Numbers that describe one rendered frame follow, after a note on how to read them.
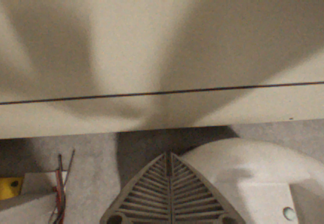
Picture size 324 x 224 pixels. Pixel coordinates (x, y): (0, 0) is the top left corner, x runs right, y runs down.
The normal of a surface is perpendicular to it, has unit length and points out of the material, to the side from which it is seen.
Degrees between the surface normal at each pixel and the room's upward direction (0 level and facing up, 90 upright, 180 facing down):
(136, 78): 90
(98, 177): 0
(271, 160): 15
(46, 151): 0
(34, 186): 0
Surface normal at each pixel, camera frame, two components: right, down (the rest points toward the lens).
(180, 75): 0.06, 0.95
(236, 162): -0.07, -0.49
